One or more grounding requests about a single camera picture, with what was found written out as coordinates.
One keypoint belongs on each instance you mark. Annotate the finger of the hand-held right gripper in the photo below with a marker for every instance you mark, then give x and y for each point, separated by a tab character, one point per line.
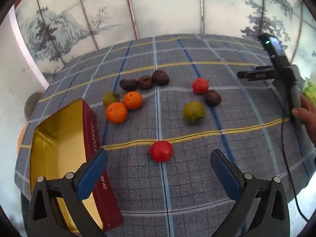
244	75

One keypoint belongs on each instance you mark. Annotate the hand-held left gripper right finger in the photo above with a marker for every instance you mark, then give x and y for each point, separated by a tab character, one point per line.
226	172

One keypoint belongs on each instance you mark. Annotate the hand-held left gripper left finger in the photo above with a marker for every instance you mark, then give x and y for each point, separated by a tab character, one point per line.
92	172

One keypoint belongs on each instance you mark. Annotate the dark wrinkled passion fruit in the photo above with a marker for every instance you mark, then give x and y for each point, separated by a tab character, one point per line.
212	97
128	84
160	77
145	82

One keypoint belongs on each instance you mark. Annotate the red tin box gold inside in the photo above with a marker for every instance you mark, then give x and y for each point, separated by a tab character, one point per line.
56	138

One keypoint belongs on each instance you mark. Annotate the green tomato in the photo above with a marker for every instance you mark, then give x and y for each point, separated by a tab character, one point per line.
194	112
109	99

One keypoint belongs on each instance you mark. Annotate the orange mandarin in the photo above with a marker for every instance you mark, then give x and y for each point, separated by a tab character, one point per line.
116	112
132	100

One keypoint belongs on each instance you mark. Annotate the red tomato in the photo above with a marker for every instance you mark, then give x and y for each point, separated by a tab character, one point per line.
200	86
161	151

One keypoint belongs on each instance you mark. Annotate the person's right hand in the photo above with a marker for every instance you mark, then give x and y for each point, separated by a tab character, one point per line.
309	118

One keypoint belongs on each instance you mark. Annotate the blue grey plaid tablecloth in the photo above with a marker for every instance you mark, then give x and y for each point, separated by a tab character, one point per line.
192	172

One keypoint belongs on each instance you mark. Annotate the green and white object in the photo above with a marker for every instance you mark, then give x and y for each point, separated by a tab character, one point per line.
309	88

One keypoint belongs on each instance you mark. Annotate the orange round object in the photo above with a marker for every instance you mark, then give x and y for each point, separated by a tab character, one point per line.
21	135

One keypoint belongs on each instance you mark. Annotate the round grey stone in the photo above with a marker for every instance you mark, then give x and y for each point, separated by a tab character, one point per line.
32	103

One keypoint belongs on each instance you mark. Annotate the painted landscape folding screen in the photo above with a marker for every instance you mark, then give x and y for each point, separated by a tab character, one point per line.
172	5

